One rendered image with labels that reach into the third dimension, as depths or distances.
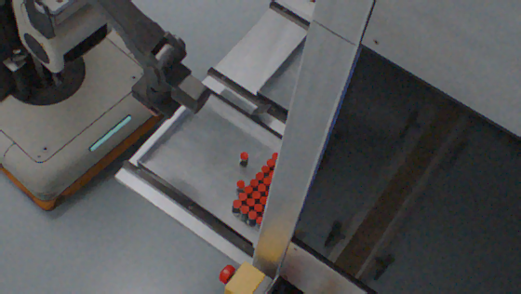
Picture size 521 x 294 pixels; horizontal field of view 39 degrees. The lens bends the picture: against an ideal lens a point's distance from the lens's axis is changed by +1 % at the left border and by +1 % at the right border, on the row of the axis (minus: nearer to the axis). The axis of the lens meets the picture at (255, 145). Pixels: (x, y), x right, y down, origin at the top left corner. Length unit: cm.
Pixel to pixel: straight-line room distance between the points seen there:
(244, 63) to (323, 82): 103
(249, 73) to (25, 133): 93
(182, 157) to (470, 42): 113
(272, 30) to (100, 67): 85
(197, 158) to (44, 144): 86
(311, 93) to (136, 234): 177
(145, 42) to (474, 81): 71
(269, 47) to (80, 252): 109
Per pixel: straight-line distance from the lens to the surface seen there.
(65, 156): 248
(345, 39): 82
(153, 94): 146
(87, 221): 267
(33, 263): 264
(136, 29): 132
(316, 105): 94
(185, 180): 173
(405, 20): 76
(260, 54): 194
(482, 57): 74
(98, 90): 259
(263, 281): 149
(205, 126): 180
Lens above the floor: 244
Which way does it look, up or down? 61 degrees down
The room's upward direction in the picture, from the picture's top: 10 degrees clockwise
